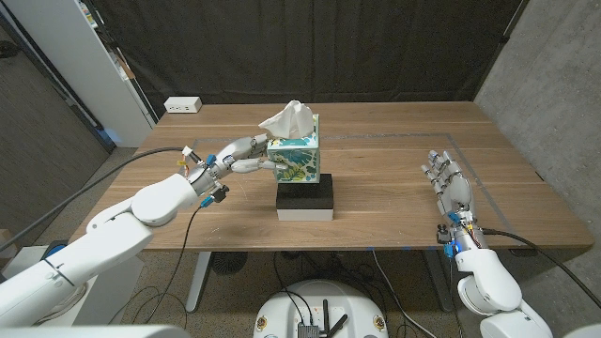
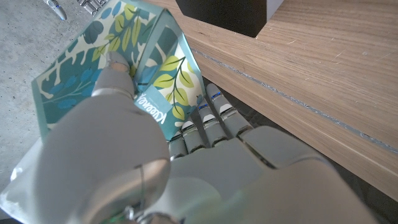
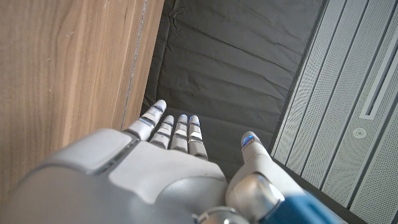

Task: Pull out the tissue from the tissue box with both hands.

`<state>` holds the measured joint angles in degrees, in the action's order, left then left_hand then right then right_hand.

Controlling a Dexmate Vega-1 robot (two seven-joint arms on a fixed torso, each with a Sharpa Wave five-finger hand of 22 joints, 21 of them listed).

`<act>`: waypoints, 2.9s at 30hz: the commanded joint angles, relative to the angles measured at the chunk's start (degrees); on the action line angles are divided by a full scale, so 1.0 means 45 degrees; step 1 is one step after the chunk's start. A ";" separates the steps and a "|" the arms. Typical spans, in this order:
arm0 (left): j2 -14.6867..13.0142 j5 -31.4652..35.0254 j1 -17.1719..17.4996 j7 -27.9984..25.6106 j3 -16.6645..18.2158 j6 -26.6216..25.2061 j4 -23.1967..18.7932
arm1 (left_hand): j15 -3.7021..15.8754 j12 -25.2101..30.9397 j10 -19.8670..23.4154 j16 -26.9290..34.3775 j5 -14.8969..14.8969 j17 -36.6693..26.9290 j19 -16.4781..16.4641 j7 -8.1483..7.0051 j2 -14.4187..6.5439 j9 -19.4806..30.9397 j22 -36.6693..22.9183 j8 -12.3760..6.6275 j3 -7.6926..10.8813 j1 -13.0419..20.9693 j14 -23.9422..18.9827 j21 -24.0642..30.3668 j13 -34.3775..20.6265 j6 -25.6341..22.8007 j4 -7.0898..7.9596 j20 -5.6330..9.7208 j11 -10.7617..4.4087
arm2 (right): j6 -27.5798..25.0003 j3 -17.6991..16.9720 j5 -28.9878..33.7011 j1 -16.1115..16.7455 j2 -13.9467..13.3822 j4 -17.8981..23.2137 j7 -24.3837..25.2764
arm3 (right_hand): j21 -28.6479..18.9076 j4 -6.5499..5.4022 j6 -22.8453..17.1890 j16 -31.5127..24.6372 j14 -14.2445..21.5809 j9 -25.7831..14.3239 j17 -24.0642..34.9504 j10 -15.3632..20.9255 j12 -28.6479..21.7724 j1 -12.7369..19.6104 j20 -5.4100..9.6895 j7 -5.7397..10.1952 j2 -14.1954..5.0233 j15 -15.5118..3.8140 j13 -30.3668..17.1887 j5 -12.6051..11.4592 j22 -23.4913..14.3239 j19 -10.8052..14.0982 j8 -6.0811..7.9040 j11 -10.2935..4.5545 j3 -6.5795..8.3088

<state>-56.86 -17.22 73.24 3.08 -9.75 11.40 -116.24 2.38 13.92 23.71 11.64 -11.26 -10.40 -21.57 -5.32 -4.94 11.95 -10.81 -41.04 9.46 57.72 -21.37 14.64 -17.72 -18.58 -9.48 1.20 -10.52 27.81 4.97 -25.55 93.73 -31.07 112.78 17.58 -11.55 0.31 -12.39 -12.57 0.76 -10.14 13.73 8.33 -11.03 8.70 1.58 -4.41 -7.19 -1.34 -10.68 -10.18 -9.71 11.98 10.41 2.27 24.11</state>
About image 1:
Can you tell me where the white power strip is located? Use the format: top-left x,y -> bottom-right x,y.
162,96 -> 204,115

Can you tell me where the black floor cable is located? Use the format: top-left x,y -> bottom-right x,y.
272,252 -> 315,326

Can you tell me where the white table leg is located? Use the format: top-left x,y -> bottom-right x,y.
185,251 -> 212,314

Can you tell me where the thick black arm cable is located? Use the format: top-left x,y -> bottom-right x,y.
482,227 -> 601,310
0,146 -> 192,253

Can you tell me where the black curtain backdrop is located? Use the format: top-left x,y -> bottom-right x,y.
91,0 -> 525,118

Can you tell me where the black and white block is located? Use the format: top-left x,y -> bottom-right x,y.
275,173 -> 335,223

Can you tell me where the white floor cable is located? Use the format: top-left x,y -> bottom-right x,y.
372,250 -> 438,338

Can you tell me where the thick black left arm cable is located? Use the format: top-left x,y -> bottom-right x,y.
0,146 -> 192,253

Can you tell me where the white cabinet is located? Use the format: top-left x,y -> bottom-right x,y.
2,0 -> 159,148

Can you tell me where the white tissue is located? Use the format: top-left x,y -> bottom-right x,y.
258,100 -> 315,140

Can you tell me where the grey table leg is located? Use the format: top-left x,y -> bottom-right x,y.
422,249 -> 455,314

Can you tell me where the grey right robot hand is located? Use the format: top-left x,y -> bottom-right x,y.
420,148 -> 485,251

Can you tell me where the black box with antennas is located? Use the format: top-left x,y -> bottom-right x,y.
296,298 -> 349,338

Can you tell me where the black round floor fan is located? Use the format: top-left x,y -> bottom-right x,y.
209,251 -> 249,276

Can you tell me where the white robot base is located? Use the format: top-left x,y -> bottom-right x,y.
253,279 -> 390,338

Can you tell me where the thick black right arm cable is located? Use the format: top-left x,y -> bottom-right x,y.
482,227 -> 601,310

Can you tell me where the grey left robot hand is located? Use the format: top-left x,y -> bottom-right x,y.
186,133 -> 289,197

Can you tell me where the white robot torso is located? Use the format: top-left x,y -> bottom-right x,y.
0,324 -> 192,338

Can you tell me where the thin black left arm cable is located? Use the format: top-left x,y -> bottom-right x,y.
143,205 -> 206,325

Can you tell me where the floral teal tissue box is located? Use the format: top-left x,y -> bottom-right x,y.
266,114 -> 322,185

